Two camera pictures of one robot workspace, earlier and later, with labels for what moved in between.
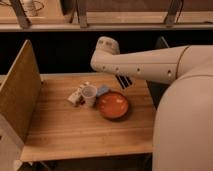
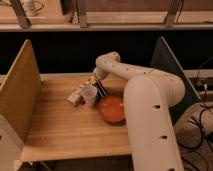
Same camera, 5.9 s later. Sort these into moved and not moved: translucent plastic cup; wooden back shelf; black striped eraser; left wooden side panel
Moved: black striped eraser
Not moved: left wooden side panel; wooden back shelf; translucent plastic cup
